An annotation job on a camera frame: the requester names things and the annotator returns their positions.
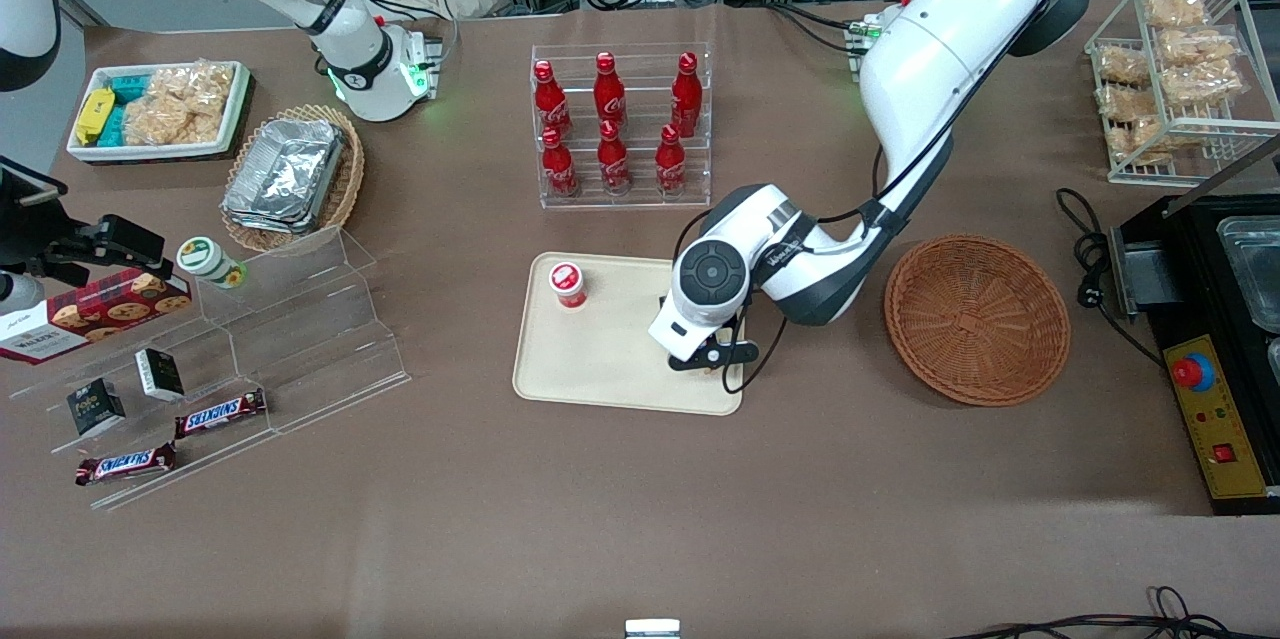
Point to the metal sealer lever bar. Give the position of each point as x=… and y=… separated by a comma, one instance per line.
x=1225, y=177

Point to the small black carton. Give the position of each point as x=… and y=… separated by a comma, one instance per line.
x=160, y=374
x=95, y=407

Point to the red emergency stop button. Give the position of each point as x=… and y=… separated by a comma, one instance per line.
x=1192, y=372

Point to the red rocker power switch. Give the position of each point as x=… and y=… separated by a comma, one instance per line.
x=1225, y=454

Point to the round brown wicker basket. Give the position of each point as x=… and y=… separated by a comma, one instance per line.
x=975, y=324

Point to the clear acrylic bottle rack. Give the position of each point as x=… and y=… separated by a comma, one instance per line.
x=640, y=189

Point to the bagged rice cracker snack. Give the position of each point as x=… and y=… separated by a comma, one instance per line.
x=1175, y=7
x=1122, y=65
x=1125, y=102
x=1200, y=46
x=1205, y=84
x=1135, y=141

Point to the aluminium foil container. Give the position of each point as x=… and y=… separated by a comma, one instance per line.
x=265, y=219
x=290, y=164

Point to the clear acrylic step shelf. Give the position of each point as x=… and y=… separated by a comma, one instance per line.
x=300, y=339

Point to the clear bag of crackers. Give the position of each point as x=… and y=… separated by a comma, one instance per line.
x=155, y=124
x=195, y=84

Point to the Snickers bar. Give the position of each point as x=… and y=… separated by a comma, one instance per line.
x=220, y=413
x=125, y=465

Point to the foil container in sealer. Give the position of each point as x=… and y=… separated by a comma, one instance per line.
x=1255, y=274

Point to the white rectangular plastic bin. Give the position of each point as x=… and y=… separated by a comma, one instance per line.
x=110, y=151

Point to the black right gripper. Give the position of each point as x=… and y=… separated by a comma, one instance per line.
x=62, y=250

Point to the red cola bottle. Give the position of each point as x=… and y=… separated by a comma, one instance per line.
x=686, y=99
x=558, y=167
x=550, y=104
x=609, y=94
x=670, y=164
x=613, y=159

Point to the green lid cup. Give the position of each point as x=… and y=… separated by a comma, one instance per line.
x=208, y=261

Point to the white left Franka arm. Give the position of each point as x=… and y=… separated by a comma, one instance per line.
x=930, y=69

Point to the red Walkers cookie box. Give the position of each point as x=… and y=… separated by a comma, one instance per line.
x=90, y=314

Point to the red lid yogurt cup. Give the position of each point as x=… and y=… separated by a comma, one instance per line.
x=568, y=284

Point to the black tray sealing machine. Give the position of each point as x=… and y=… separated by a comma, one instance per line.
x=1225, y=369

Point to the teal snack pack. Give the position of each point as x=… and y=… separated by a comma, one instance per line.
x=125, y=87
x=113, y=127

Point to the cream plastic serving tray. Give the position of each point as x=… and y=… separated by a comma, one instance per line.
x=610, y=359

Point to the light woven oval basket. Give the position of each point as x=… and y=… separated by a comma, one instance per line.
x=345, y=179

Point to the small white device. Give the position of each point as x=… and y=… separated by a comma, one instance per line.
x=652, y=629

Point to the yellow snack pack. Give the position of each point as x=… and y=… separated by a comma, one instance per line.
x=95, y=114

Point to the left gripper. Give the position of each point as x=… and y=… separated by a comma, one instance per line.
x=662, y=301

